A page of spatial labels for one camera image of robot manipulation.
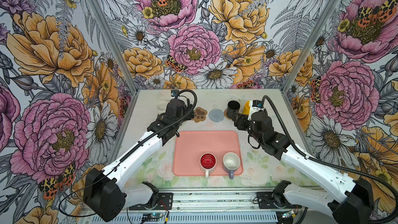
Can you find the yellow mug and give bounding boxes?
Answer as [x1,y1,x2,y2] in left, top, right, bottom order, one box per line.
[243,101,252,115]

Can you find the black mug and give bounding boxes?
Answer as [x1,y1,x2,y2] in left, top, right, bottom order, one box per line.
[226,101,240,119]

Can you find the brown paw shaped coaster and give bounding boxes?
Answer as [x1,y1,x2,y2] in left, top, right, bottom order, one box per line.
[192,107,207,123]

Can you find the grey round felt coaster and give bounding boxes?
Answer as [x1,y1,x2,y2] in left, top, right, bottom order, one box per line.
[208,109,224,122]

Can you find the white lavender mug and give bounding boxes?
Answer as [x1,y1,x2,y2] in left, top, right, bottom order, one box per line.
[223,152,240,179]

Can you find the red inside mug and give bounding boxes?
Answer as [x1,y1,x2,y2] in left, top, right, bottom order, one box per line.
[200,153,217,178]

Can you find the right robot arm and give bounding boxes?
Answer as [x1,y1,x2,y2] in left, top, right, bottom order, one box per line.
[230,111,374,224]

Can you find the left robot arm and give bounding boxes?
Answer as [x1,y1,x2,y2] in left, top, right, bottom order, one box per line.
[83,97,197,222]

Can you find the pink silicone tray mat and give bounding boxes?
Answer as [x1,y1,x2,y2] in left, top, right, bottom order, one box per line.
[172,130,244,177]

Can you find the left circuit board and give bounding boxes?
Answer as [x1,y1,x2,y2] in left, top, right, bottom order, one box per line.
[141,213,165,224]

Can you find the circuit board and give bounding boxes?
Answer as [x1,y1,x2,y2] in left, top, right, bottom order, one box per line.
[281,210,296,218]
[141,213,165,224]

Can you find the right circuit board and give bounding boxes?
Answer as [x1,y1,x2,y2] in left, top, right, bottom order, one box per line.
[281,210,296,218]

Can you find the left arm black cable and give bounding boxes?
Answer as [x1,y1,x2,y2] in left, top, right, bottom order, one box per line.
[58,89,198,218]

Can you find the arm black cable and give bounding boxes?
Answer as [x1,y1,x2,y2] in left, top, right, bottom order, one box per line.
[58,89,198,218]
[261,95,398,224]

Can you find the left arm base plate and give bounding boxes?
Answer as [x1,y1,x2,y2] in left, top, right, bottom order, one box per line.
[129,193,173,211]

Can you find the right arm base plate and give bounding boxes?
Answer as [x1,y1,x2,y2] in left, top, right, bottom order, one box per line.
[253,191,302,209]

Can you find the aluminium front rail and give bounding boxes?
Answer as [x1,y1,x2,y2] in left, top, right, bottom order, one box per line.
[159,188,286,211]

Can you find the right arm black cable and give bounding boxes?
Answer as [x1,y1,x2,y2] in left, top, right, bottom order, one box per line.
[261,95,398,224]

